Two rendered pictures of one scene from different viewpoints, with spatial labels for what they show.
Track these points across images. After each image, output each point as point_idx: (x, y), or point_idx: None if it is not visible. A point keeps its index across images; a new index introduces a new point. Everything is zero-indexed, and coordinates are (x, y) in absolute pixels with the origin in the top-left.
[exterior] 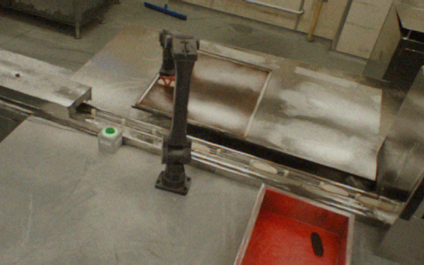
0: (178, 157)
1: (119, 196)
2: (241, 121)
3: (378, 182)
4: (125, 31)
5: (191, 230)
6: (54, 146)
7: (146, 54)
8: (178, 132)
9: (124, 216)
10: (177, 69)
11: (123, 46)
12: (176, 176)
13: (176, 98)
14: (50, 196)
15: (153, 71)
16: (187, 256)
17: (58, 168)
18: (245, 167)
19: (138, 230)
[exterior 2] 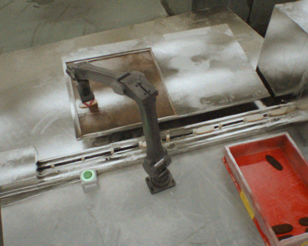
0: (163, 165)
1: (136, 218)
2: (163, 103)
3: (273, 96)
4: None
5: (202, 208)
6: (49, 214)
7: (33, 82)
8: (158, 150)
9: (155, 232)
10: (146, 109)
11: (6, 85)
12: (165, 178)
13: (150, 129)
14: None
15: (54, 94)
16: (218, 229)
17: (73, 231)
18: (194, 137)
19: (173, 235)
